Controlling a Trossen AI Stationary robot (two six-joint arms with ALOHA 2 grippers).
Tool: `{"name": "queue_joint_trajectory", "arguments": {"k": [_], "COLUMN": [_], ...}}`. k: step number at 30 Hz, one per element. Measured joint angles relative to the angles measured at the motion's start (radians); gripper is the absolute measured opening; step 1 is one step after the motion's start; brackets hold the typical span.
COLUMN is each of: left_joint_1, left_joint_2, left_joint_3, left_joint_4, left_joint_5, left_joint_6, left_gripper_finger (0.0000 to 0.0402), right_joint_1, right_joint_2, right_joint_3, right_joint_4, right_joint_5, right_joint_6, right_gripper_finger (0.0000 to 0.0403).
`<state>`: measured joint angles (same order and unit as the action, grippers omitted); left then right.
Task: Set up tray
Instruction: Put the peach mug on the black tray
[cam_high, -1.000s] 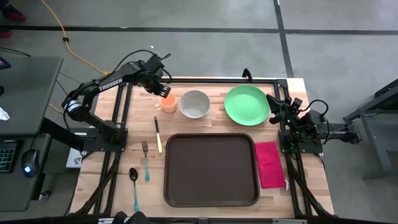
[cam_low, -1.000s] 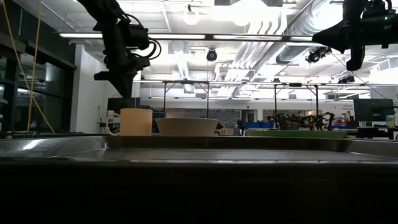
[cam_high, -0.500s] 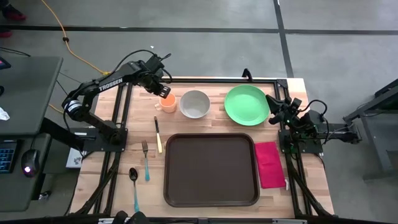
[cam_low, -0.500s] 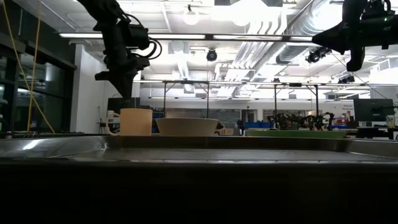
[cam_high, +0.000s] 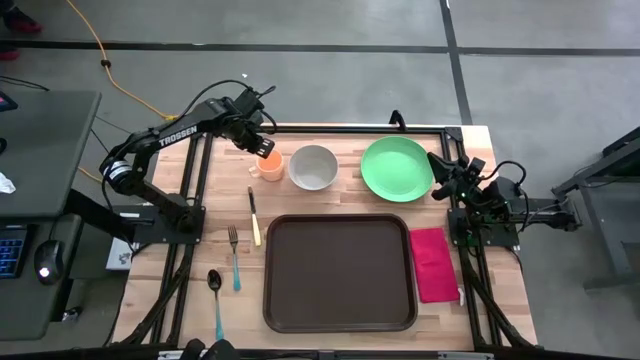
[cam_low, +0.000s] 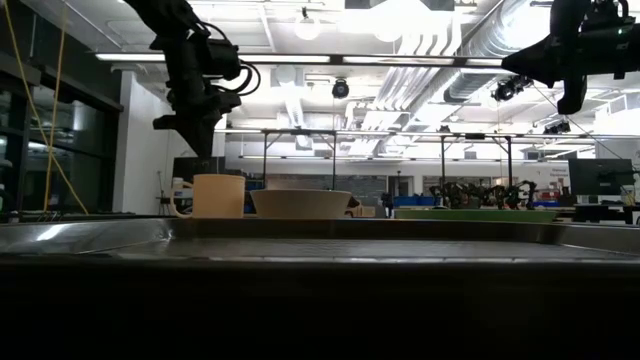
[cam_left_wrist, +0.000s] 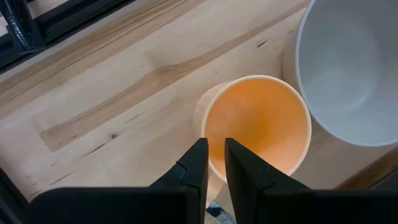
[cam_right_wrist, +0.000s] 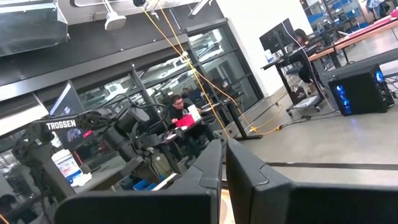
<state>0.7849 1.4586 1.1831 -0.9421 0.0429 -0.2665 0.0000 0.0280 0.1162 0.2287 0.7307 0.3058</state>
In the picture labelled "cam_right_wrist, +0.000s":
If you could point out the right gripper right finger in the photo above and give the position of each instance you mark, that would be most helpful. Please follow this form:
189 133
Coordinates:
280 205

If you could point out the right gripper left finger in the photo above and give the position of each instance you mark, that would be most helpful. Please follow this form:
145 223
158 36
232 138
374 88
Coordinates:
186 205

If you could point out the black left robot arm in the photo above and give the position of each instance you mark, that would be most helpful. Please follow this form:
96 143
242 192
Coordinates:
37 130

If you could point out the person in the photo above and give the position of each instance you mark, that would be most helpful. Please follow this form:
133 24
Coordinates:
303 40
178 109

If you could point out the blue storage bin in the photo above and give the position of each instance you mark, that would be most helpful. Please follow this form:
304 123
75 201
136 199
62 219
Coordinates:
141 185

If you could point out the red box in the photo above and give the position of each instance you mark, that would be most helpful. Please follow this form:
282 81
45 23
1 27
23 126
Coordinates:
185 121

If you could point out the white wipes tub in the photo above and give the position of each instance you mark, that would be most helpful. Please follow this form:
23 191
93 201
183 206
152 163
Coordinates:
65 165

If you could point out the black desk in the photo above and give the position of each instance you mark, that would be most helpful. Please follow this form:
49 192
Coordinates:
239 124

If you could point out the white ceiling device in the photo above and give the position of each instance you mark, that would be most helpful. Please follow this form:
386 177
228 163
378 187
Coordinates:
115 21

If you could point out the black rolling stand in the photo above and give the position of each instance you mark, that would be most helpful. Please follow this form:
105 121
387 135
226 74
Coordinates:
306 102

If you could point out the black computer tower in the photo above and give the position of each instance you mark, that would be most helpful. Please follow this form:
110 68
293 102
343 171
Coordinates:
360 90

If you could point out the wooden workbench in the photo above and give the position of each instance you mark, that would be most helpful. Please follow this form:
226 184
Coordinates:
351 40

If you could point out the metal storage shelf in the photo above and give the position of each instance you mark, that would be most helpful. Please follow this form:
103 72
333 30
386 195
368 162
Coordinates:
342 14

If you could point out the black framed glass wall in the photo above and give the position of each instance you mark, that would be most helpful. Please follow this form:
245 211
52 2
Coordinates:
217 62

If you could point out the dark metal duct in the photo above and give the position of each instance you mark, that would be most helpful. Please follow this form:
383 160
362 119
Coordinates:
31 28

